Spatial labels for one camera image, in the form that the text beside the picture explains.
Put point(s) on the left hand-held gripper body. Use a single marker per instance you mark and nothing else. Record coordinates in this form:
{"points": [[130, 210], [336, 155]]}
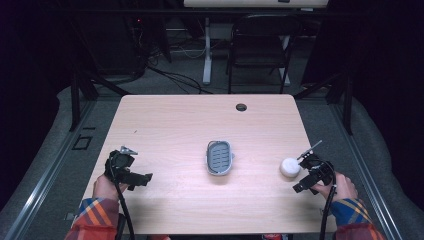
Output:
{"points": [[124, 170]]}

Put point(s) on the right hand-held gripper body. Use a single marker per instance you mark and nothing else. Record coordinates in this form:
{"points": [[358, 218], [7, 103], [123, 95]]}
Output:
{"points": [[314, 173]]}

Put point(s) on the round white soap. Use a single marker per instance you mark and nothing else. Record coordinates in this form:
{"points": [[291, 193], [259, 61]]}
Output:
{"points": [[290, 167]]}

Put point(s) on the grey soap dish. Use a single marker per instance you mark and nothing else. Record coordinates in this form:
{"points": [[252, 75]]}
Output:
{"points": [[219, 157]]}

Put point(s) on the person's left hand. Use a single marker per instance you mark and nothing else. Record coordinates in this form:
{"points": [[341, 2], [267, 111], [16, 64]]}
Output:
{"points": [[104, 188]]}

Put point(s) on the person's right hand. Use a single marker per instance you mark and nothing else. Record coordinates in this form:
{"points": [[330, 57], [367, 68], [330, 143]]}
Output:
{"points": [[340, 189]]}

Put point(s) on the black metal stand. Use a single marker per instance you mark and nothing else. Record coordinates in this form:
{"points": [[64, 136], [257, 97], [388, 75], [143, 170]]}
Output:
{"points": [[345, 96], [77, 90]]}

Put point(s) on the red can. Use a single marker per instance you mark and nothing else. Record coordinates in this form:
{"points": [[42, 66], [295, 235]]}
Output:
{"points": [[274, 237]]}

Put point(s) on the black folding chair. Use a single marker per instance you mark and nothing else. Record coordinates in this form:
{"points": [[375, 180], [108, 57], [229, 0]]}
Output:
{"points": [[263, 33]]}

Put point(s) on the white desk with legs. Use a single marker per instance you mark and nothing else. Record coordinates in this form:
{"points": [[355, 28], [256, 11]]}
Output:
{"points": [[207, 50]]}

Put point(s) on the aluminium floor rail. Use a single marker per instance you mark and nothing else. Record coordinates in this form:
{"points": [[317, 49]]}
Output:
{"points": [[365, 180], [43, 186]]}

